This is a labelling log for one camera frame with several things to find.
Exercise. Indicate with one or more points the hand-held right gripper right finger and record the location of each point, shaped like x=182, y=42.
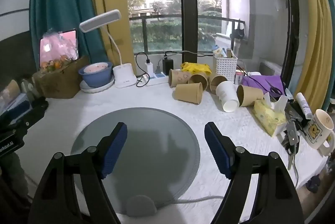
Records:
x=218, y=150

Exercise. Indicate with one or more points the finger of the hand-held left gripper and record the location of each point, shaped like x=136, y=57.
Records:
x=36, y=109

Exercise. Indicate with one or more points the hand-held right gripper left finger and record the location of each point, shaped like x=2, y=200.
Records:
x=115, y=148

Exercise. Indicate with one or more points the white paper cup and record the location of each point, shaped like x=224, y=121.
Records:
x=226, y=94

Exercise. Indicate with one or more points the printed brown paper cup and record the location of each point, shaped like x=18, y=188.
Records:
x=179, y=77

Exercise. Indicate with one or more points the blue white box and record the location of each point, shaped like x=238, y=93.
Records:
x=15, y=106

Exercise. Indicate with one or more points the brown cardboard box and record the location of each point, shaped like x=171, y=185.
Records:
x=60, y=82

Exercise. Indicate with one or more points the white tablecloth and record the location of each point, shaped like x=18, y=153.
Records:
x=78, y=109

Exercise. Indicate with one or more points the round grey mat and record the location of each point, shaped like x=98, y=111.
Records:
x=157, y=122

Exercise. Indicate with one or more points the pale blue plate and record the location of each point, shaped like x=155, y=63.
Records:
x=89, y=89

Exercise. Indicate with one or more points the yellow tissue pack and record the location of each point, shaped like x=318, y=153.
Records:
x=267, y=115

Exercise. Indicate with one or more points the pink plastic fruit bag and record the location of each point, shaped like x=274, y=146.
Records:
x=55, y=51

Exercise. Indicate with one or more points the grey mat controller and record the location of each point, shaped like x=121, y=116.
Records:
x=141, y=207

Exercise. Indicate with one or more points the blue bowl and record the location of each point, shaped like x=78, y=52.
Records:
x=95, y=77

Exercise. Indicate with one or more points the bunch of keys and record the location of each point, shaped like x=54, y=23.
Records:
x=290, y=135

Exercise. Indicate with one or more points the white desk lamp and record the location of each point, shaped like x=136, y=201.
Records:
x=124, y=75

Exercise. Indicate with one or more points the red white box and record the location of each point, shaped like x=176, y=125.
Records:
x=238, y=77

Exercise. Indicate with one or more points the purple cloth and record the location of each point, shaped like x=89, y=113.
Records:
x=257, y=81

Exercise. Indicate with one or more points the white power strip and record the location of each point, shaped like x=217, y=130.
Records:
x=157, y=79

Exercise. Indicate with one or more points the black scissors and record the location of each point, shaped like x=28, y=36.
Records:
x=274, y=90

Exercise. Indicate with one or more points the white plastic basket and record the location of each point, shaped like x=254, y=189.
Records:
x=225, y=67

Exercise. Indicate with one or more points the yellow plastic bag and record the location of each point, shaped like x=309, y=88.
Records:
x=196, y=68

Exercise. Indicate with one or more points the black wallet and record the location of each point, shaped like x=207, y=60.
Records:
x=294, y=110

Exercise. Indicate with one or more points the white charger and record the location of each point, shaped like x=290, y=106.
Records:
x=149, y=67

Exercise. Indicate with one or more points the white tube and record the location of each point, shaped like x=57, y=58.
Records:
x=305, y=106

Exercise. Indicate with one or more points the black charger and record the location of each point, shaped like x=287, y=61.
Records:
x=167, y=65

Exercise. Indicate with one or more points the white bear mug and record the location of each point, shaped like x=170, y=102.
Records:
x=318, y=132

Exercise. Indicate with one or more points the black balcony railing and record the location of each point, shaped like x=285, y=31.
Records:
x=162, y=17

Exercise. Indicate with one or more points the black window frame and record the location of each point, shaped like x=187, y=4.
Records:
x=188, y=4

